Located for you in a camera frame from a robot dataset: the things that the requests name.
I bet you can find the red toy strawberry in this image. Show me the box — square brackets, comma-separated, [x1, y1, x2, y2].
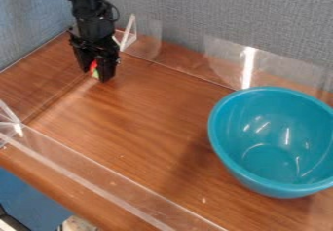
[89, 60, 98, 79]

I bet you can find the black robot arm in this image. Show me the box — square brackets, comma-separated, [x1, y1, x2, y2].
[68, 0, 120, 83]

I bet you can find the clear acrylic corner bracket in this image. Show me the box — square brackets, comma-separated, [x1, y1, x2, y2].
[112, 14, 138, 52]

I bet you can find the clear acrylic back barrier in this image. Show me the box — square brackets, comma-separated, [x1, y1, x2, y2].
[124, 16, 333, 106]

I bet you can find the clear acrylic barrier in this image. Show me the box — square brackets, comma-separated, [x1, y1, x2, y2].
[0, 100, 226, 231]
[124, 16, 333, 106]

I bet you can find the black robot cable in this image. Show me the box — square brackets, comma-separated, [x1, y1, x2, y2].
[102, 0, 121, 23]

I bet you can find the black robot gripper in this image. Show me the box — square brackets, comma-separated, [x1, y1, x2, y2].
[69, 14, 120, 83]

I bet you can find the clear acrylic front barrier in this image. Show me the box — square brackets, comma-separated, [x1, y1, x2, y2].
[0, 100, 226, 231]

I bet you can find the blue plastic bowl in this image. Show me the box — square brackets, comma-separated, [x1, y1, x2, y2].
[208, 87, 333, 199]

